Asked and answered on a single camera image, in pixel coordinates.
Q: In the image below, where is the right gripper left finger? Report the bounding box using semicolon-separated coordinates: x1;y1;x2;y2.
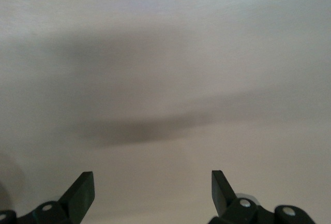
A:
0;171;96;224

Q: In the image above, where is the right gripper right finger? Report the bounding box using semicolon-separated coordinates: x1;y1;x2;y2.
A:
209;170;315;224

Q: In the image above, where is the brown table cover sheet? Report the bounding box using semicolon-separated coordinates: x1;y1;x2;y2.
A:
0;0;331;224

